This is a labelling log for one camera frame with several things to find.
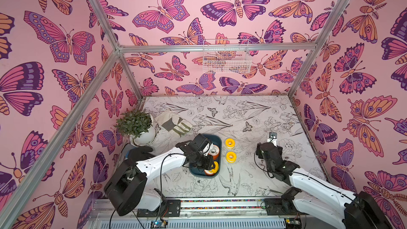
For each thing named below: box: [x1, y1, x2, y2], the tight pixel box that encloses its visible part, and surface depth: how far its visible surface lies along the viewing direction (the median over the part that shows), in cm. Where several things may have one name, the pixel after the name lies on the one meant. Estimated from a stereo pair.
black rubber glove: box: [119, 146, 155, 167], surface depth 92 cm
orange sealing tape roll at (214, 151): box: [207, 144, 220, 161], surface depth 89 cm
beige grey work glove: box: [154, 108, 193, 138], surface depth 107 cm
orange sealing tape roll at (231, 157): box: [225, 151, 237, 164], surface depth 90 cm
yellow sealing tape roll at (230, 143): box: [225, 137, 236, 150], surface depth 96 cm
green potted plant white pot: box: [113, 108, 157, 147], surface depth 84 cm
